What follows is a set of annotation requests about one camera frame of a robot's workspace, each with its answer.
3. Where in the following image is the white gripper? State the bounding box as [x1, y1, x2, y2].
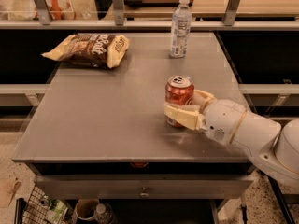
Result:
[164, 90, 247, 146]

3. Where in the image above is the white paper cup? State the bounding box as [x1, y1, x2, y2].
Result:
[72, 199, 99, 224]

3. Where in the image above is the plastic bottle under table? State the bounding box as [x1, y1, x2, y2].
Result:
[94, 203, 116, 224]

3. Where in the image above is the grey metal railing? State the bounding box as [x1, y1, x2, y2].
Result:
[0, 0, 299, 32]

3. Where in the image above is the orange and white bag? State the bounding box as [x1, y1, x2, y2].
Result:
[7, 0, 76, 21]

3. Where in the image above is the red coke can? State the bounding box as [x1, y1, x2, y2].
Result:
[164, 75, 195, 129]

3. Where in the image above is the wire basket with items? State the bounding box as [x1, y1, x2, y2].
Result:
[13, 186, 68, 224]

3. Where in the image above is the grey table drawer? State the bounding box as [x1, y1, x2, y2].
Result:
[35, 175, 252, 200]

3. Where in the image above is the brown and yellow chip bag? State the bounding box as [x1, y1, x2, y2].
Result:
[42, 34, 130, 69]

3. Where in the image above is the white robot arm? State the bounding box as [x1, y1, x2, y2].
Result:
[164, 90, 299, 187]

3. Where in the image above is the clear plastic water bottle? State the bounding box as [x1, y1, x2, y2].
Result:
[169, 0, 192, 58]

